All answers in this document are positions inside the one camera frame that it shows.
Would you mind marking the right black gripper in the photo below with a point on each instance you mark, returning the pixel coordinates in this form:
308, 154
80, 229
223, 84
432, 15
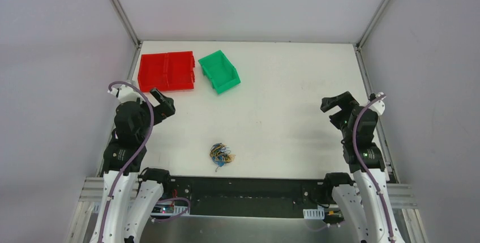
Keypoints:
340, 104

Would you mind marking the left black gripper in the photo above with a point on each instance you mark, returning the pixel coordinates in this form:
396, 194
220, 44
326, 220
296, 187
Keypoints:
162, 105

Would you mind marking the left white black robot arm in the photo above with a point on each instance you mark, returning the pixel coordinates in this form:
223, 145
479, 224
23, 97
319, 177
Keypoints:
129, 194

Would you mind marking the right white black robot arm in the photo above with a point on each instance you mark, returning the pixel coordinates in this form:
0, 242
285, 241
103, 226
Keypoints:
361, 194

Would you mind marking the red plastic bin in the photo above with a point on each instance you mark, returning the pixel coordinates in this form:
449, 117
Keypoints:
172, 71

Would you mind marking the green plastic bin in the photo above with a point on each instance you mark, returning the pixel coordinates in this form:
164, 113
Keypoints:
220, 72

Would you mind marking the left circuit board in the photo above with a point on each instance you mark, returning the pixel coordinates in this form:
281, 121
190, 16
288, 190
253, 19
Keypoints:
163, 209

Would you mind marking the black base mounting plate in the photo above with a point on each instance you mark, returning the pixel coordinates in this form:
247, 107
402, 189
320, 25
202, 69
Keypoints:
250, 197

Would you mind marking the right circuit board connector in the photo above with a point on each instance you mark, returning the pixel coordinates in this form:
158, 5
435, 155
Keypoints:
333, 217

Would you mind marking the aluminium frame rail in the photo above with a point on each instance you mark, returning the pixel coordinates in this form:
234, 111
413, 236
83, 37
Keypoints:
92, 190

